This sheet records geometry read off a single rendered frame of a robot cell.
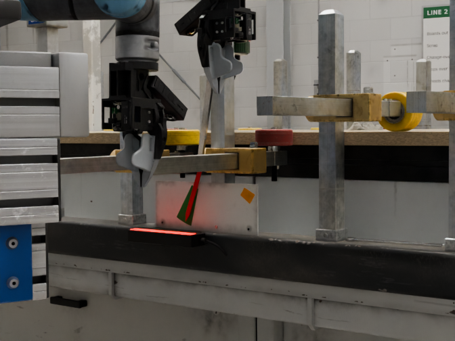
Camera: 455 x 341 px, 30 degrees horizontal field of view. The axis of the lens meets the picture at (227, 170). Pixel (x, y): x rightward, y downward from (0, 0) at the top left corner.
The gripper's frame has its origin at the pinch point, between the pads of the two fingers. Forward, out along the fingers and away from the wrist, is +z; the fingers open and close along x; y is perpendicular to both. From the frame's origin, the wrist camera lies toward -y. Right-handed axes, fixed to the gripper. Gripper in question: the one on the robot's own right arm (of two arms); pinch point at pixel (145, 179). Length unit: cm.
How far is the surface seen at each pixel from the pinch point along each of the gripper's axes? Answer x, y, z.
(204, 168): 1.5, -15.1, -1.8
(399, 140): 27, -45, -7
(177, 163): 1.5, -7.1, -2.8
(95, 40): -134, -124, -47
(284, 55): -404, -694, -110
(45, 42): -54, -26, -30
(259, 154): 5.1, -28.2, -4.4
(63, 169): -23.5, -3.2, -1.3
